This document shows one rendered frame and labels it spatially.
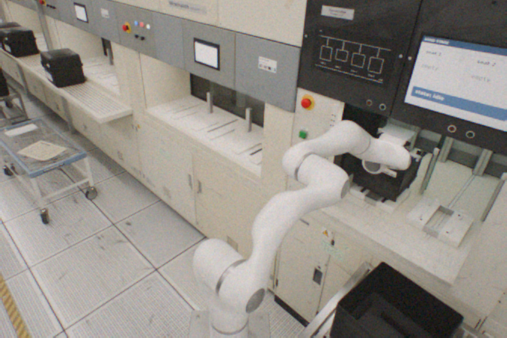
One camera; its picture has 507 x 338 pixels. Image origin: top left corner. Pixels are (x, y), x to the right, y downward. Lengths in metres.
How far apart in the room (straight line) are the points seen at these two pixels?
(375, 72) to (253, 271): 0.77
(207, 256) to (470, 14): 0.96
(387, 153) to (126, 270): 1.87
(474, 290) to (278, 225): 0.73
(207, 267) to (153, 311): 1.39
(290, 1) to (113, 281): 1.98
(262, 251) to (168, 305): 1.46
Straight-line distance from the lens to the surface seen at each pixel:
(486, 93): 1.18
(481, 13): 1.15
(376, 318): 1.44
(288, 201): 0.98
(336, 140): 1.06
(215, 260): 0.96
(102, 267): 2.63
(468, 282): 1.42
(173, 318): 2.29
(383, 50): 1.24
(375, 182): 1.66
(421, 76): 1.21
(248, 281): 0.91
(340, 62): 1.32
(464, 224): 1.76
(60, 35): 3.88
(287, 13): 1.44
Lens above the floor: 1.90
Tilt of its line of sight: 31 degrees down
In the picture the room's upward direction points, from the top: 1 degrees clockwise
